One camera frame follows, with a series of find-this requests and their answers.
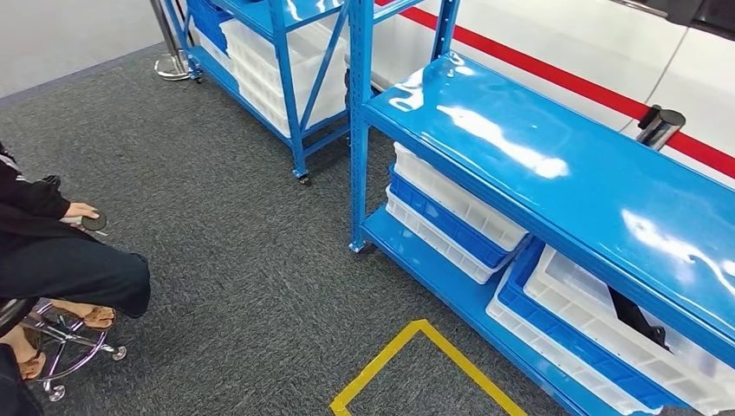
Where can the person's hand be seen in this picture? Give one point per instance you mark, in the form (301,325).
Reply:
(80,210)

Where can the black round controller puck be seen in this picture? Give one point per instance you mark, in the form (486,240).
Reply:
(94,224)

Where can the blue metal shelf rack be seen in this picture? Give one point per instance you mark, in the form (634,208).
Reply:
(574,172)
(281,57)

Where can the black curved plastic part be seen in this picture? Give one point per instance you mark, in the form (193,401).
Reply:
(631,316)

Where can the person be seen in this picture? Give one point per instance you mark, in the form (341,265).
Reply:
(57,270)

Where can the chrome rolling stool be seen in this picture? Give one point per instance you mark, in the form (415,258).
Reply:
(119,352)

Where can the white plastic crate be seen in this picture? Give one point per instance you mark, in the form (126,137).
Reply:
(430,241)
(574,304)
(534,339)
(459,201)
(258,69)

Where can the white car with red stripe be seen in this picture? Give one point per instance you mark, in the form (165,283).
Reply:
(545,34)

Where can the chrome stanchion post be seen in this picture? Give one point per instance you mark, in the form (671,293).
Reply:
(169,63)

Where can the black glossy post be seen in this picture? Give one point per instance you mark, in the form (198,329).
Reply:
(660,126)

